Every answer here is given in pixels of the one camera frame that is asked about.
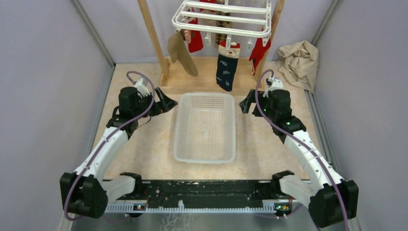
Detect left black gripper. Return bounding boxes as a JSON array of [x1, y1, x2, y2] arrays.
[[133, 87, 177, 119]]

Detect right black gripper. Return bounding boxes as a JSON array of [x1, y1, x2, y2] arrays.
[[239, 89, 277, 121]]

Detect white plastic basket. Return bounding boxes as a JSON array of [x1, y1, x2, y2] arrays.
[[173, 92, 236, 164]]

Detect navy santa sock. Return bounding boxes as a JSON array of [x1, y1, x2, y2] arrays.
[[216, 41, 241, 92]]

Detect tan brown sock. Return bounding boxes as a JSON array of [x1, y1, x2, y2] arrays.
[[167, 32, 199, 77]]

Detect white clip drying hanger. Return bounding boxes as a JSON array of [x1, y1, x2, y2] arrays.
[[171, 0, 272, 50]]

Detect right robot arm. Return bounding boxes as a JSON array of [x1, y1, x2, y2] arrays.
[[239, 89, 359, 228]]

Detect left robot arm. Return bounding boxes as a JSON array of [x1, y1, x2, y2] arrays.
[[60, 87, 178, 221]]

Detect wooden hanger stand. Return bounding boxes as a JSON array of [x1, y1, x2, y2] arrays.
[[138, 0, 284, 95]]

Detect red sock right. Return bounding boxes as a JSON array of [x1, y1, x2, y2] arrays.
[[249, 38, 271, 76]]

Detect beige crumpled cloth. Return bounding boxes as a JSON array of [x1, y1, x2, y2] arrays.
[[278, 40, 319, 93]]

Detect red santa sock left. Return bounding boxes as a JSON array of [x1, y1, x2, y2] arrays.
[[186, 17, 204, 53]]

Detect brown argyle sock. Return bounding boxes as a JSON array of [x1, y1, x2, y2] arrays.
[[215, 11, 232, 46]]

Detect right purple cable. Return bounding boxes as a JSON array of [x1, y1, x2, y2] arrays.
[[255, 69, 351, 231]]

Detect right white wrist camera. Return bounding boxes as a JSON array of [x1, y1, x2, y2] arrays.
[[263, 77, 283, 98]]

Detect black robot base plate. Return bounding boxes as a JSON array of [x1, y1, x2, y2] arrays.
[[106, 180, 300, 217]]

